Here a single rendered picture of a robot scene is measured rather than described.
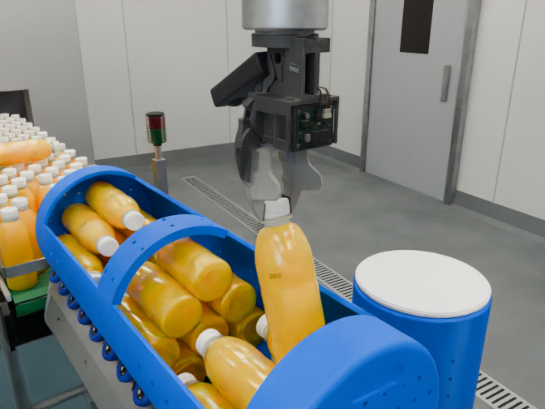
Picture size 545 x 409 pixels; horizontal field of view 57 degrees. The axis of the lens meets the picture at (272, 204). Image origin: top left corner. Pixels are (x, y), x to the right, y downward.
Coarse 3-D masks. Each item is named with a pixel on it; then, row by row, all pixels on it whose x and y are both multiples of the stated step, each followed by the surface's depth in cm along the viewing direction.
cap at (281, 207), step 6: (282, 198) 62; (270, 204) 59; (276, 204) 59; (282, 204) 60; (288, 204) 60; (270, 210) 59; (276, 210) 59; (282, 210) 60; (288, 210) 60; (264, 216) 60; (270, 216) 60; (276, 216) 59
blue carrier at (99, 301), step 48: (48, 192) 111; (144, 192) 125; (48, 240) 104; (144, 240) 80; (240, 240) 83; (96, 288) 82; (336, 336) 53; (384, 336) 54; (144, 384) 68; (288, 384) 50; (336, 384) 49; (384, 384) 55; (432, 384) 61
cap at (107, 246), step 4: (108, 236) 101; (100, 240) 100; (104, 240) 100; (108, 240) 100; (112, 240) 100; (116, 240) 101; (100, 244) 100; (104, 244) 99; (108, 244) 100; (112, 244) 101; (116, 244) 101; (100, 248) 99; (104, 248) 100; (108, 248) 100; (112, 248) 101; (116, 248) 101; (104, 252) 100; (108, 252) 101; (112, 252) 101
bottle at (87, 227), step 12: (72, 204) 114; (84, 204) 115; (72, 216) 109; (84, 216) 107; (96, 216) 108; (72, 228) 107; (84, 228) 103; (96, 228) 102; (108, 228) 104; (84, 240) 102; (96, 240) 101; (96, 252) 103
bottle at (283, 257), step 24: (288, 216) 60; (264, 240) 59; (288, 240) 59; (264, 264) 59; (288, 264) 58; (312, 264) 61; (264, 288) 60; (288, 288) 59; (312, 288) 60; (288, 312) 59; (312, 312) 60; (288, 336) 60
